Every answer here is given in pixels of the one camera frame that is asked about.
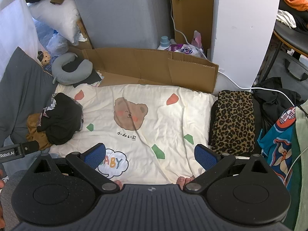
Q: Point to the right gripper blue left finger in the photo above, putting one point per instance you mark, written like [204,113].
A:
[84,166]

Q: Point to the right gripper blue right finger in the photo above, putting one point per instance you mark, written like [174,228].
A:
[215,166]

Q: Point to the black bear pattern garment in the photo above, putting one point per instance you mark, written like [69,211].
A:
[61,120]

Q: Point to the brown crumpled garment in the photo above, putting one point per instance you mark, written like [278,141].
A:
[34,135]

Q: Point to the person bare foot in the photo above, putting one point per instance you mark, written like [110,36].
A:
[182,181]

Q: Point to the leopard print garment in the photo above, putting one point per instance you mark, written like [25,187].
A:
[233,128]

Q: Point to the blue patterned garment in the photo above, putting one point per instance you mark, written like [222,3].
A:
[276,145]

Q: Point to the grey blue pillow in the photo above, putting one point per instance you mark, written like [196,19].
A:
[25,89]

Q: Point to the cream bear print quilt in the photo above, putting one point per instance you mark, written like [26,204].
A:
[149,131]

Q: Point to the black garment pile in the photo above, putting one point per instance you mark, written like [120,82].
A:
[273,104]

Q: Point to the black cloth under neck pillow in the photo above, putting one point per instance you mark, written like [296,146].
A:
[93,78]

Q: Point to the brown cardboard box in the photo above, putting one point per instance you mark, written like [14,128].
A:
[120,66]

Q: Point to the small plush bear toy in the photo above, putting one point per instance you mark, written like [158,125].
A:
[44,58]

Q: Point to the purple white detergent bag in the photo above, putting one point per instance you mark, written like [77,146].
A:
[193,49]

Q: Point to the blue cap detergent bottle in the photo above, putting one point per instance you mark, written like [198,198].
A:
[164,43]

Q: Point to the white pillow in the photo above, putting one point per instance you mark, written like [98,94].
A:
[60,17]

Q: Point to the black round table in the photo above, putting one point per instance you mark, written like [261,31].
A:
[291,38]

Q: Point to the grey plastic wrapped appliance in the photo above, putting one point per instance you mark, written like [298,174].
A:
[126,23]

